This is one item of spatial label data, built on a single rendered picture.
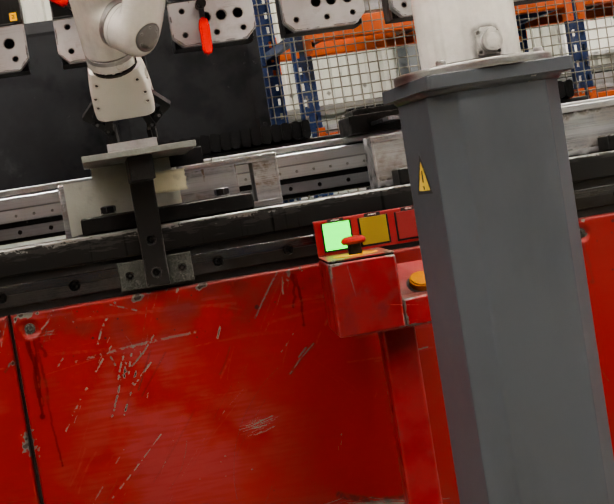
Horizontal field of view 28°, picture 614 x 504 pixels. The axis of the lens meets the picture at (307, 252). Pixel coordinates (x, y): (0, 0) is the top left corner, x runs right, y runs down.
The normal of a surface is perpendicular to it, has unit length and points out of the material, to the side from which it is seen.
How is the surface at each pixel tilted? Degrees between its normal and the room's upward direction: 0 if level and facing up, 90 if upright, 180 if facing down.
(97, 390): 90
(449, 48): 90
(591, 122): 90
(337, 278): 90
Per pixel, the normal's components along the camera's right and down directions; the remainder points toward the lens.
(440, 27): -0.63, 0.15
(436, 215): -0.96, 0.17
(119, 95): 0.07, 0.69
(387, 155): 0.17, 0.03
